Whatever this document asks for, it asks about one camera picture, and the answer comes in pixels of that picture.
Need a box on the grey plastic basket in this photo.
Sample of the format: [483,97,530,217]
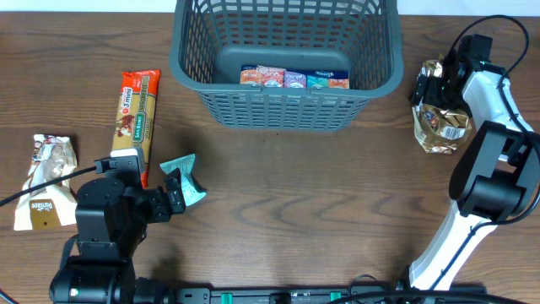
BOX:
[170,0,403,131]

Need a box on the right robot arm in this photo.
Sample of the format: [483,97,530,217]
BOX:
[407,35,539,290]

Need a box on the right black cable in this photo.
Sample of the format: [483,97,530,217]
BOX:
[425,14,540,292]

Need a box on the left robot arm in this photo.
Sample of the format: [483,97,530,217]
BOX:
[49,155,186,304]

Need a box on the white brown snack bag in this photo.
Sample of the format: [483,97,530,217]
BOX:
[13,133,84,231]

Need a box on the teal snack wrapper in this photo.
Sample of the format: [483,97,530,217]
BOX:
[159,154,207,207]

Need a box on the multicolour carton pack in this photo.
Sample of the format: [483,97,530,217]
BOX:
[240,65,350,90]

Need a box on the orange spaghetti packet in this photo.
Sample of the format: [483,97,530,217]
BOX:
[111,69,161,188]

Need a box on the gold coffee bag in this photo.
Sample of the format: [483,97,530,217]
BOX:
[411,60,472,155]

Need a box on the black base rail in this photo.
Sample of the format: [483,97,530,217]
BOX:
[175,285,487,304]

